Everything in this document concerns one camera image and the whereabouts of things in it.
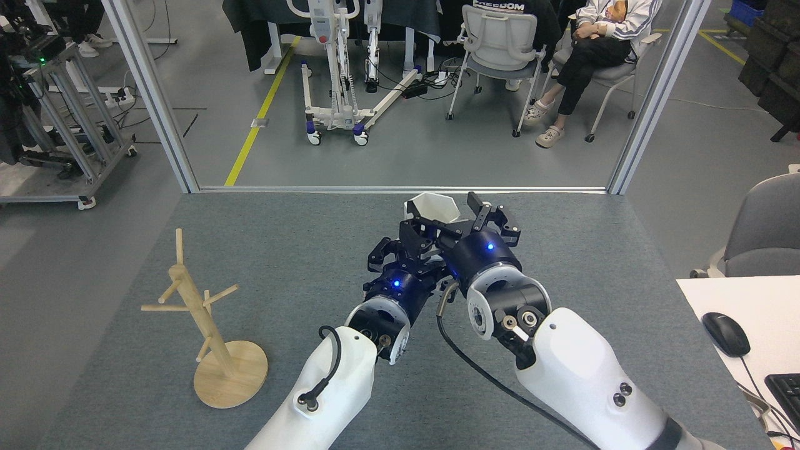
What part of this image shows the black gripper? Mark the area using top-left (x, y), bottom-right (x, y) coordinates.
top-left (447, 192), bottom-right (523, 286)
top-left (362, 216), bottom-right (464, 323)

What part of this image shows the white faceted cup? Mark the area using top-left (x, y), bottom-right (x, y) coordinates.
top-left (405, 192), bottom-right (464, 233)

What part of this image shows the wooden cup rack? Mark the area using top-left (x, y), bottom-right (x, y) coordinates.
top-left (141, 229), bottom-right (269, 409)

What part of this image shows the white stand on wheels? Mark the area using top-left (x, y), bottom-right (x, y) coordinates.
top-left (286, 0), bottom-right (426, 148)

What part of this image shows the grey mesh office chair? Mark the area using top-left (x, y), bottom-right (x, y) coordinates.
top-left (446, 5), bottom-right (548, 138)

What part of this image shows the seated person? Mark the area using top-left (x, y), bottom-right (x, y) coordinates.
top-left (437, 0), bottom-right (564, 93)
top-left (524, 0), bottom-right (663, 149)

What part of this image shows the black computer mouse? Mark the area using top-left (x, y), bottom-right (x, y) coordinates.
top-left (701, 312), bottom-right (751, 358)

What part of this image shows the dark table cloth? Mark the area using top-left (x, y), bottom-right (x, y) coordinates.
top-left (222, 0), bottom-right (442, 73)

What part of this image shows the grey padded chair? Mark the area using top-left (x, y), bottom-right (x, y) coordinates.
top-left (690, 173), bottom-right (800, 279)

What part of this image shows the white desk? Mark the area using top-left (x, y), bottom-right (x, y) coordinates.
top-left (676, 276), bottom-right (800, 450)

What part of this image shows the stack of black cases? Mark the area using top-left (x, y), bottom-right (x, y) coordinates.
top-left (739, 0), bottom-right (800, 143)

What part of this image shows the blue crate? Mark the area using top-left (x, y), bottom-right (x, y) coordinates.
top-left (730, 0), bottom-right (766, 27)

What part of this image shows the black keyboard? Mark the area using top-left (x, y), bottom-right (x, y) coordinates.
top-left (764, 373), bottom-right (800, 432)

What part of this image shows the black machine with green light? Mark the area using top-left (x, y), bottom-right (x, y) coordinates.
top-left (0, 0), bottom-right (66, 166)

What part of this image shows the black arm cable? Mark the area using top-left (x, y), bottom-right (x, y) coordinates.
top-left (435, 281), bottom-right (602, 450)
top-left (297, 325), bottom-right (344, 410)

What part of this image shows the silver frame crossbar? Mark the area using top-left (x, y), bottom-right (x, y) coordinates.
top-left (199, 186), bottom-right (610, 195)

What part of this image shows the grey chair with white frame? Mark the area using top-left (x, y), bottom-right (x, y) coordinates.
top-left (541, 31), bottom-right (663, 143)

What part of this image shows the silver frame post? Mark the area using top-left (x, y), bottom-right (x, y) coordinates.
top-left (607, 0), bottom-right (713, 196)
top-left (102, 0), bottom-right (201, 194)

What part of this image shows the black mouse cable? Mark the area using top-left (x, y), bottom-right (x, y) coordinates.
top-left (737, 355), bottom-right (800, 438)

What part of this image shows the aluminium frame cart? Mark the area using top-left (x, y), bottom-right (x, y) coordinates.
top-left (0, 37), bottom-right (138, 211)

